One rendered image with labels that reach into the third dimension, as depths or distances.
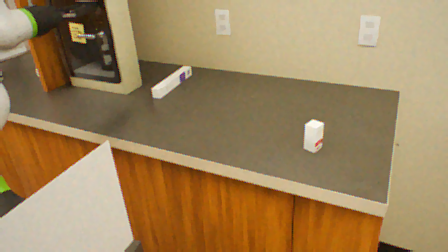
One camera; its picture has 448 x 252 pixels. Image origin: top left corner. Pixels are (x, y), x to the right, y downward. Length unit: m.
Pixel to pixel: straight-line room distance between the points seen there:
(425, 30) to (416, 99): 0.27
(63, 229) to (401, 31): 1.28
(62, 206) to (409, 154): 1.41
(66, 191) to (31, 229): 0.07
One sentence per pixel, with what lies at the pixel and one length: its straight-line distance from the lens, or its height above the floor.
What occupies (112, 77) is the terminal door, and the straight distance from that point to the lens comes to 1.53.
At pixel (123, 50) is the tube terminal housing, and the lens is 1.50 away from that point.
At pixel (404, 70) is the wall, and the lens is 1.53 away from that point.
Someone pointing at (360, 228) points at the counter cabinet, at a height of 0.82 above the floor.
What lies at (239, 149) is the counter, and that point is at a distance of 1.06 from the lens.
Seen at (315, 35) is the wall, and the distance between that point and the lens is 1.53.
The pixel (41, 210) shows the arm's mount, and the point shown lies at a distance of 0.61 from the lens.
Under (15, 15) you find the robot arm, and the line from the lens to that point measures 1.22.
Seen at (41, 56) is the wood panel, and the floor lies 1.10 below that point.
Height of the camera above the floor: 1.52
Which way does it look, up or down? 29 degrees down
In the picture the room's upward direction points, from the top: 4 degrees counter-clockwise
